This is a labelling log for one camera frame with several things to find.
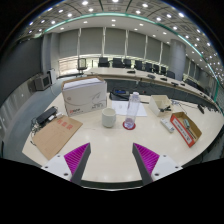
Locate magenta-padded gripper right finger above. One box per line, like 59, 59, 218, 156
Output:
131, 142, 184, 186

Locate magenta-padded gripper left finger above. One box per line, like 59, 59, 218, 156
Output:
41, 142, 92, 185

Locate clear plastic water bottle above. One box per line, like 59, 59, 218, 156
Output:
123, 91, 141, 130

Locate brown cardboard envelope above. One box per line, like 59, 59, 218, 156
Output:
32, 115, 84, 161

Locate flat round red coaster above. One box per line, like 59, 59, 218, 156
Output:
122, 121, 137, 131

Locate white remote control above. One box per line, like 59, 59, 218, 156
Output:
159, 117, 175, 134

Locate red-sided open cardboard box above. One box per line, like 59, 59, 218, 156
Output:
169, 111, 203, 148

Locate white ceramic mug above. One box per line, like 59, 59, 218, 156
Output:
101, 107, 117, 129

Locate open cream-white box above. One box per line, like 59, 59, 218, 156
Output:
148, 94, 174, 118

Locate white paper sheet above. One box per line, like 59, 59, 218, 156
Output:
110, 100, 148, 118

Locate white cardboard paper carton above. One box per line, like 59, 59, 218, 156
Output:
61, 75, 108, 117

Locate black desk device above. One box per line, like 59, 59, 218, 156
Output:
109, 87, 131, 102

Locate black desk microphones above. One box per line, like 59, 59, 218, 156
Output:
126, 69, 206, 114

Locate grey box monitor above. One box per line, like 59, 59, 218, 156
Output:
34, 73, 53, 92

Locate long curved conference desk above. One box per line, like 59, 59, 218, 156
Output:
84, 67, 221, 111

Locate lone black office chair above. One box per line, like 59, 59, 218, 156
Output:
76, 57, 88, 76

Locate row of black office chairs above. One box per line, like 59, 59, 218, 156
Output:
97, 56, 214, 96

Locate round ceiling lights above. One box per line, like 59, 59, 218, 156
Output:
28, 0, 224, 78

